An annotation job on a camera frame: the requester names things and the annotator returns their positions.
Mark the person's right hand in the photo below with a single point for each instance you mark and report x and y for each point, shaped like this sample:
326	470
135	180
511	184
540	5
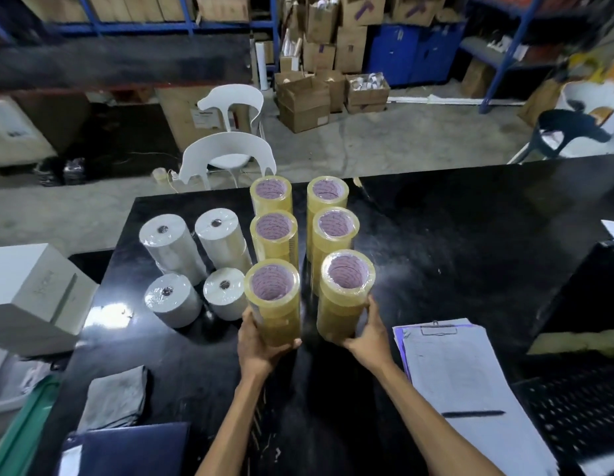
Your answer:
371	344

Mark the person's left hand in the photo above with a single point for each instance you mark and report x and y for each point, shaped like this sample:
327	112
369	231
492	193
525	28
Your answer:
255	354

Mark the person's right thumb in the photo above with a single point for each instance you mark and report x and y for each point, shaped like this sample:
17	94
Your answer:
344	343

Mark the person's left thumb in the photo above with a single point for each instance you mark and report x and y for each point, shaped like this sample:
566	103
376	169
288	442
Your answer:
287	347

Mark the yellow packing tape sleeve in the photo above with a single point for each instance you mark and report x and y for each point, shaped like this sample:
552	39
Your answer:
341	307
277	312

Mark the person's left forearm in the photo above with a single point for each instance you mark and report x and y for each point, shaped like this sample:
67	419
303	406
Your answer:
232	426

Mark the person's right forearm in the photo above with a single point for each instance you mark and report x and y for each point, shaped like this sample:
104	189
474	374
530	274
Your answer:
431	426

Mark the white wrapped paper roll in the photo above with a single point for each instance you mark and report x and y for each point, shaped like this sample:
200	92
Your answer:
226	298
172	304
170	250
222	242

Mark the group of yellow tape stacks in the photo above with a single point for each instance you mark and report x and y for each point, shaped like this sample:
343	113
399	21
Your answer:
275	242

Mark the clipboard with white papers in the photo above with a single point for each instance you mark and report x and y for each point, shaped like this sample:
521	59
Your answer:
465	371

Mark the black pen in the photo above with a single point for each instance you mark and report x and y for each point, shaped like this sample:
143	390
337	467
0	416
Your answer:
473	414

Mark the folded grey cloth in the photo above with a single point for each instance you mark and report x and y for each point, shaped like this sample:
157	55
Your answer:
113	399

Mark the dark blue folder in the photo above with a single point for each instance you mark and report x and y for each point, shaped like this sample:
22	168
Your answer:
133	451

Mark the white plastic chair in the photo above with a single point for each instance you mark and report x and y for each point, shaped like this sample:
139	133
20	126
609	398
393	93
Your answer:
227	146
235	96

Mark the small tape roll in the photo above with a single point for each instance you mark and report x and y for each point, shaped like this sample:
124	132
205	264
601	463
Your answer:
161	175

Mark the black perforated metal tray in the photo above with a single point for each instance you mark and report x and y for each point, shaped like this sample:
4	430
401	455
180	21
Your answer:
574	416

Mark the large labelled cardboard box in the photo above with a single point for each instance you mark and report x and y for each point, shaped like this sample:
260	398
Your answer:
188	116

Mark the grey white carton box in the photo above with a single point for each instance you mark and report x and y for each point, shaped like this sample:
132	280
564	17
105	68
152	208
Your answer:
34	297

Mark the green plastic bin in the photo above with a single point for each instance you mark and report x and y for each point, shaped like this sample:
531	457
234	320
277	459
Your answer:
22	433

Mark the upright white film roll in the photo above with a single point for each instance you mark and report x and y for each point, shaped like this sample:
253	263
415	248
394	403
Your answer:
262	66

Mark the black plastic bags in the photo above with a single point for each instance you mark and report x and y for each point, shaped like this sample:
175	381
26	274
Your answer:
61	171

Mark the pile of brown cardboard boxes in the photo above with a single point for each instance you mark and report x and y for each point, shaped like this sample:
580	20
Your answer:
332	54

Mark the small brown cardboard box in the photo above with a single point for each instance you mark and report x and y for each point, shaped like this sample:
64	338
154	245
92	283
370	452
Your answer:
477	79

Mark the blue metal cabinet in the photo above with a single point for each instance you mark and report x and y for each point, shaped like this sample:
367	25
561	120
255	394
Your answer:
411	54

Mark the leaning brown cardboard sheet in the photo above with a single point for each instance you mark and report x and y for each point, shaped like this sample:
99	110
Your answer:
537	104

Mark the dark blue plastic chair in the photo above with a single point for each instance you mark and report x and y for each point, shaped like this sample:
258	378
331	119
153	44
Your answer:
572	124

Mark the dark long workbench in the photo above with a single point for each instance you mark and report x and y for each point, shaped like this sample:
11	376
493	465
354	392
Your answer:
118	61

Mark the blue metal rack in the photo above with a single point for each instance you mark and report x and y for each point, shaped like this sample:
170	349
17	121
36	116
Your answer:
510	49

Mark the white appliance box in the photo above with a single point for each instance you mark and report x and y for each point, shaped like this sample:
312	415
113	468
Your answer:
17	133

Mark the blue shelving rack with cartons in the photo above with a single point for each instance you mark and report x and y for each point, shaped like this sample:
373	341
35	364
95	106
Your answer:
133	14

